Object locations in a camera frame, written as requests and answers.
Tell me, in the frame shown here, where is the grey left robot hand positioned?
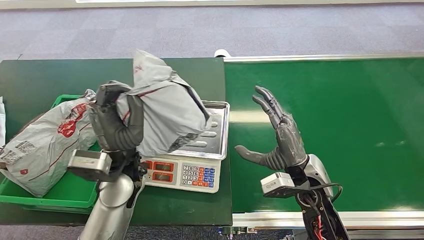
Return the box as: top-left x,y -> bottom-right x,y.
87,80 -> 146,153

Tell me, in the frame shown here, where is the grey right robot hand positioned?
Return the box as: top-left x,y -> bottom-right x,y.
234,85 -> 309,171

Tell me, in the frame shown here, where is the grey plastic mailer package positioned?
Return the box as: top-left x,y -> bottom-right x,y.
115,49 -> 212,159

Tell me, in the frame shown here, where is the grey package with red print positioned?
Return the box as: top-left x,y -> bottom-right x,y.
0,88 -> 99,199

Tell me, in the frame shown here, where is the green conveyor belt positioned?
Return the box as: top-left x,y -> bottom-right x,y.
223,57 -> 424,214

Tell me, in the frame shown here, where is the white conveyor roller cap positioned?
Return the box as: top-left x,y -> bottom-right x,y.
213,48 -> 232,59

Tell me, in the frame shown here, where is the grey conveyor underframe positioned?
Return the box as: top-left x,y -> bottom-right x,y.
283,228 -> 424,240

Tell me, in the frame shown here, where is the green plastic crate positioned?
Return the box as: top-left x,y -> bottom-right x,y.
0,94 -> 101,215

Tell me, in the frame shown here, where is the electronic scale with steel pan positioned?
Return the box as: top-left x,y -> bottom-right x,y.
140,100 -> 231,194

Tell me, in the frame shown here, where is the white plastic bag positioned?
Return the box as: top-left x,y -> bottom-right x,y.
0,96 -> 7,149

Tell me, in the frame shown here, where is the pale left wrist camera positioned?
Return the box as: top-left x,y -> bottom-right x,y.
66,148 -> 114,183

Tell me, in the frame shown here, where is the wide aluminium conveyor rail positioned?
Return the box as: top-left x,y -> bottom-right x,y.
232,211 -> 424,230

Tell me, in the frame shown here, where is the thin aluminium conveyor rail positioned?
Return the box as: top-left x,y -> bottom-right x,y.
223,51 -> 424,63

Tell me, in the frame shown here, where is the metal conveyor bracket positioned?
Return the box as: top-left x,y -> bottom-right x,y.
217,226 -> 258,240

